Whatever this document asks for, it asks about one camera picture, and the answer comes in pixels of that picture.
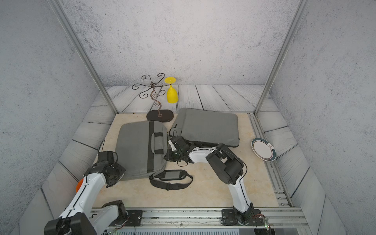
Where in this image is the orange round object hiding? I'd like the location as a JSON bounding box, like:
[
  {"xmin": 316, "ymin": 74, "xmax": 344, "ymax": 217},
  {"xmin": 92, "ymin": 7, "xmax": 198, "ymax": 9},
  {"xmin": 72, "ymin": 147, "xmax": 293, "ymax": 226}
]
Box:
[{"xmin": 75, "ymin": 179, "xmax": 84, "ymax": 192}]

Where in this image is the yellow plastic wine glass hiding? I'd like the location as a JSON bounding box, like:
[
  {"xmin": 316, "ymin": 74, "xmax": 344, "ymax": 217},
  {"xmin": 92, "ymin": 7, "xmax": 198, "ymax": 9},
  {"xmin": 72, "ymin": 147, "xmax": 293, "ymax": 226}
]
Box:
[{"xmin": 164, "ymin": 77, "xmax": 179, "ymax": 104}]

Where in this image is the aluminium front rail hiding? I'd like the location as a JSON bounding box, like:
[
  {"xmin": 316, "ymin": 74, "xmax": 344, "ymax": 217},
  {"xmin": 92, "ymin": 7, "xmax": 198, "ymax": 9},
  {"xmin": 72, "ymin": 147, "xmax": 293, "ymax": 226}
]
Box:
[{"xmin": 102, "ymin": 207, "xmax": 311, "ymax": 235}]

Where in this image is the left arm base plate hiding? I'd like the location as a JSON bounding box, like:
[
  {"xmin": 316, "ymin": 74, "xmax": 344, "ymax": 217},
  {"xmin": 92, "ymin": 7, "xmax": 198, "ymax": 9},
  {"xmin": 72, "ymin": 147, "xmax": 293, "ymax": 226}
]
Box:
[{"xmin": 109, "ymin": 210, "xmax": 143, "ymax": 227}]

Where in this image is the white plate green rim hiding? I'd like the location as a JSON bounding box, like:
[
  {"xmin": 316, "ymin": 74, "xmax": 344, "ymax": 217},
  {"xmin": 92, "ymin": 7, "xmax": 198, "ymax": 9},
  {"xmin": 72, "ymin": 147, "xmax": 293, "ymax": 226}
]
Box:
[{"xmin": 251, "ymin": 138, "xmax": 277, "ymax": 162}]

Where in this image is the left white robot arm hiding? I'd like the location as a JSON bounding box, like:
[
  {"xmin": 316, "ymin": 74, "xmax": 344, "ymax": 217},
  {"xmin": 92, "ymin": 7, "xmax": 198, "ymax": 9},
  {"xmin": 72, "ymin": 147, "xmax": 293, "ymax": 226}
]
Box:
[{"xmin": 44, "ymin": 161, "xmax": 130, "ymax": 235}]

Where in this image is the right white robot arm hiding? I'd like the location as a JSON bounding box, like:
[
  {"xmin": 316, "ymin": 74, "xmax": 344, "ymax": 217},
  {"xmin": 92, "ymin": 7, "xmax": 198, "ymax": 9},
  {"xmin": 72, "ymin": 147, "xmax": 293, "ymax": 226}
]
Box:
[{"xmin": 167, "ymin": 136, "xmax": 254, "ymax": 220}]

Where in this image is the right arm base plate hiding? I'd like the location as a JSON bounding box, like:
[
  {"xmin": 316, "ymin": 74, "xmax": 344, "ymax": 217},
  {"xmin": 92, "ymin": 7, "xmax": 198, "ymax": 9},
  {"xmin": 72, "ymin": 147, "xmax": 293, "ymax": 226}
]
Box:
[{"xmin": 220, "ymin": 209, "xmax": 264, "ymax": 227}]

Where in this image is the grey zippered laptop bag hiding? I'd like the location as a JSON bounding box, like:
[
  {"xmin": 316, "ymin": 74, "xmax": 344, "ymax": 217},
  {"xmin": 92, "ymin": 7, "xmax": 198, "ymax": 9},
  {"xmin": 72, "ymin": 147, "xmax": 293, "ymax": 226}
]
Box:
[{"xmin": 115, "ymin": 120, "xmax": 193, "ymax": 191}]

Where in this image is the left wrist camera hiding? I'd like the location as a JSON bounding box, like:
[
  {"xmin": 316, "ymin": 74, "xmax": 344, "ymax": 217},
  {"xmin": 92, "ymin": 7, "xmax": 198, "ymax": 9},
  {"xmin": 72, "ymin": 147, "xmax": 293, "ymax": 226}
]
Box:
[{"xmin": 97, "ymin": 151, "xmax": 115, "ymax": 165}]

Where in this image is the copper wire stand dark base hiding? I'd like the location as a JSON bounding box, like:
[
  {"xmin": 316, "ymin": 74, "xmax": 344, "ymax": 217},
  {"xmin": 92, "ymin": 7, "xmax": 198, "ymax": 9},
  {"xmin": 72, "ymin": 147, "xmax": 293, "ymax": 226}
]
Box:
[{"xmin": 132, "ymin": 73, "xmax": 174, "ymax": 122}]

